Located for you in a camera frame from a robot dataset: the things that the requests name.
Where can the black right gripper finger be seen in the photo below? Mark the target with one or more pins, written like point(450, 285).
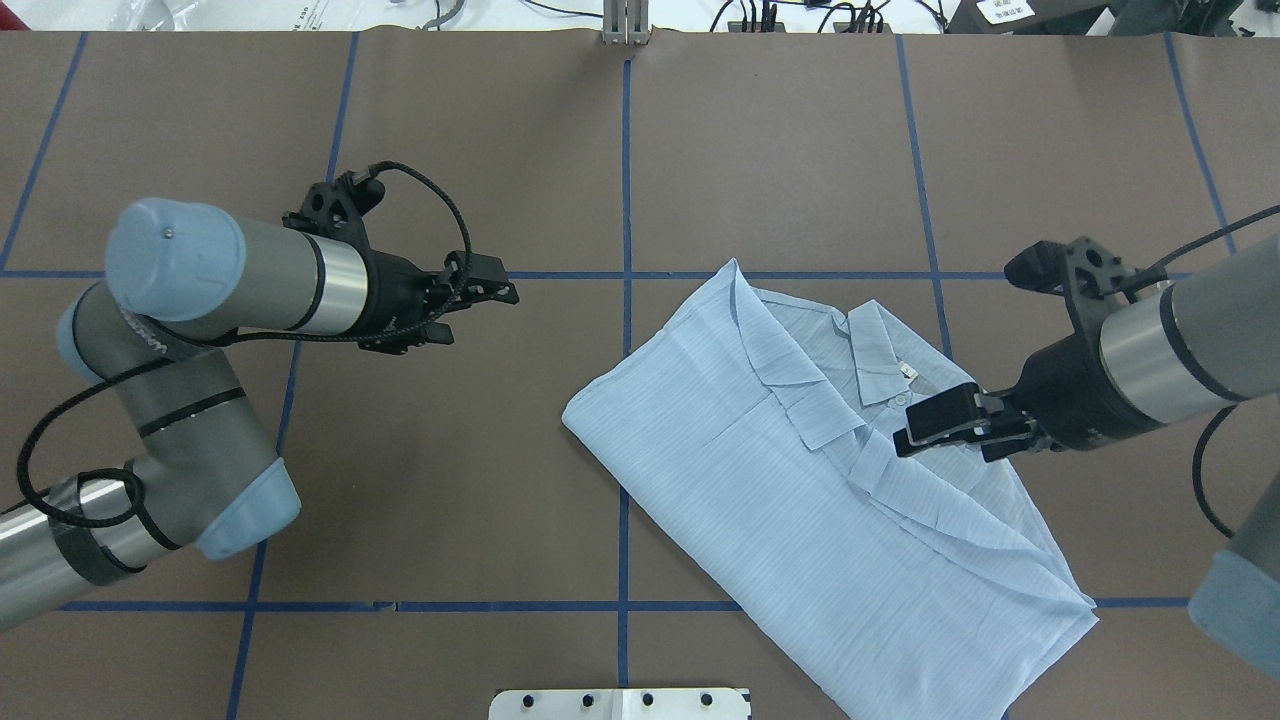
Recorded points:
point(961, 415)
point(1005, 438)

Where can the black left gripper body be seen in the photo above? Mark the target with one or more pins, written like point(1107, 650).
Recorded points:
point(392, 297)

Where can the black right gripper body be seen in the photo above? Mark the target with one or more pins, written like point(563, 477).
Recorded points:
point(1065, 394)

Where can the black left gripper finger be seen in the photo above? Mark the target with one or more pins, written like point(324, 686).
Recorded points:
point(476, 278)
point(433, 333)

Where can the light blue button-up shirt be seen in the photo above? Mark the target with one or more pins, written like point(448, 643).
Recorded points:
point(755, 428)

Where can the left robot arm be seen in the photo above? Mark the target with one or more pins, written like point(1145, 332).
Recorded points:
point(182, 280)

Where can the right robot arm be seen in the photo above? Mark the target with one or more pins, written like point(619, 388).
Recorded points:
point(1146, 352)

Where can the dark brown labelled box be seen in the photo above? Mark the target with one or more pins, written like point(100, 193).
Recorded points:
point(1064, 18)

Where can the clear plastic bag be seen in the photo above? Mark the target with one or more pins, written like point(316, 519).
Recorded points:
point(181, 16)

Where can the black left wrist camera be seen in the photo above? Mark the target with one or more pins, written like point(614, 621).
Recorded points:
point(336, 209)

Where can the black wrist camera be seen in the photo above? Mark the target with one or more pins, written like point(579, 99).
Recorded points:
point(1094, 282)
point(336, 209)

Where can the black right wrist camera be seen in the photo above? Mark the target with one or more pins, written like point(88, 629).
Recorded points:
point(1094, 282)

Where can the aluminium frame post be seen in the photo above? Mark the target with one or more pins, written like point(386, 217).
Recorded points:
point(626, 22)

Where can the white camera mast pedestal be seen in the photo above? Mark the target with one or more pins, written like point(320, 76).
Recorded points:
point(623, 703)

